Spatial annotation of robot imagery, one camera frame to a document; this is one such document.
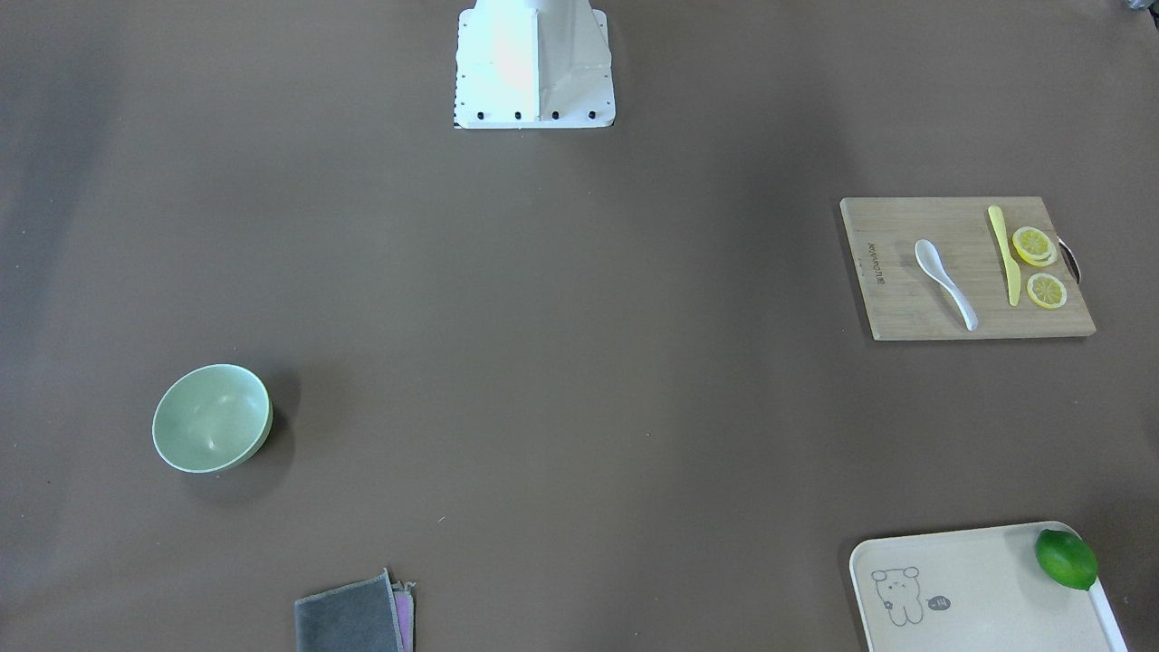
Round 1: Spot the white ceramic spoon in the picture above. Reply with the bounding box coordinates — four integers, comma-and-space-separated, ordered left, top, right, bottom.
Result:
914, 239, 981, 331

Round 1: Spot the wooden cutting board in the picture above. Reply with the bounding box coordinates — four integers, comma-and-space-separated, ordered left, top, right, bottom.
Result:
839, 197, 1096, 340

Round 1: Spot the lower lemon slice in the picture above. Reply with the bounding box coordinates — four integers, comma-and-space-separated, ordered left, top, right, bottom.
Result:
1026, 273, 1067, 310

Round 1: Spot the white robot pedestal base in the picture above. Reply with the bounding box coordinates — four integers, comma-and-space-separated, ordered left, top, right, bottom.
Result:
453, 1, 617, 129

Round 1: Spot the green lime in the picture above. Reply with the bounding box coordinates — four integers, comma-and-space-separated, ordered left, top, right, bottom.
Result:
1034, 529, 1098, 591

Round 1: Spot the light green bowl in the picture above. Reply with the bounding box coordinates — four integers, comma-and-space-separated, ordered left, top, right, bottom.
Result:
150, 364, 274, 474

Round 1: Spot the lemon slice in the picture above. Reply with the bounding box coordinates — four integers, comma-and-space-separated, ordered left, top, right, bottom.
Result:
1011, 226, 1058, 268
1026, 273, 1067, 310

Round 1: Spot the grey folded cloth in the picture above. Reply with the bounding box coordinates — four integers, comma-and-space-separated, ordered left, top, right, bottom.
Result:
294, 567, 417, 651

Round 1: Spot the upper lemon slice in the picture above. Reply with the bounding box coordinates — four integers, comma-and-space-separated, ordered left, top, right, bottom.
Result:
1011, 226, 1058, 268

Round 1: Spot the yellow plastic knife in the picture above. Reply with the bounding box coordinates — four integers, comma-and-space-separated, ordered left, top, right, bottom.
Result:
987, 204, 1022, 308

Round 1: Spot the cream tray with bear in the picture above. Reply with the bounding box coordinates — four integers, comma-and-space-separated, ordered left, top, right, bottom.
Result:
848, 521, 1127, 651

